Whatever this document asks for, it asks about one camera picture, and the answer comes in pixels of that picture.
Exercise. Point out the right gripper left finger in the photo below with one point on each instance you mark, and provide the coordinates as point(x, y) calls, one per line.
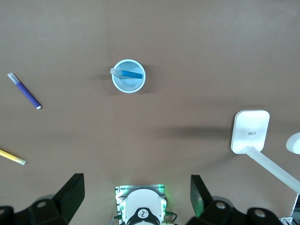
point(68, 201)

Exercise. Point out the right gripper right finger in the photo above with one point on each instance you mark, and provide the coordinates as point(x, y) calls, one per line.
point(211, 213)

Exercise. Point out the blue marker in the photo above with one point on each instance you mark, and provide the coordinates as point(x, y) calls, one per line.
point(131, 74)

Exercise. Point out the yellow marker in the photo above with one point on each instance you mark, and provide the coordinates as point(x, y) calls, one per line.
point(9, 156)

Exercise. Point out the purple marker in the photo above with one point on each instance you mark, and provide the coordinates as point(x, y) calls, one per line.
point(25, 92)

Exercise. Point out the blue mesh cup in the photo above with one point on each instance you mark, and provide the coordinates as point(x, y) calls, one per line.
point(127, 86)

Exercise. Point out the brown table cover sheet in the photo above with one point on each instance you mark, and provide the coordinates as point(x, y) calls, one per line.
point(150, 35)

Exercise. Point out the aluminium frame profile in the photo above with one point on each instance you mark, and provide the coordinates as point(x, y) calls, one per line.
point(295, 206)

